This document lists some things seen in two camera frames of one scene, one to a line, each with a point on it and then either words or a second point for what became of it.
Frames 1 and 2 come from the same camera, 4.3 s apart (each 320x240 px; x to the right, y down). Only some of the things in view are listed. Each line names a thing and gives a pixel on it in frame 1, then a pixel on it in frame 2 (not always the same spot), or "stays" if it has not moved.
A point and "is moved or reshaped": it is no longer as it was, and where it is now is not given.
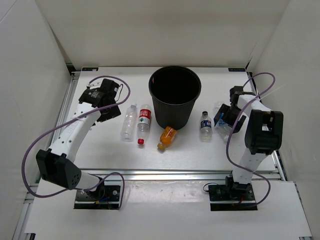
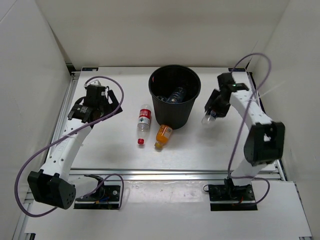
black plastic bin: [174, 90] stays
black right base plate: [226, 197] stays
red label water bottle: [144, 123] stays
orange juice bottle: [167, 137] is moved or reshaped
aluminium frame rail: [172, 174] stays
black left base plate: [106, 197] stays
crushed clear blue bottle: [222, 131] → [174, 97]
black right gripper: [230, 123] → [211, 101]
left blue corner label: [90, 69] stays
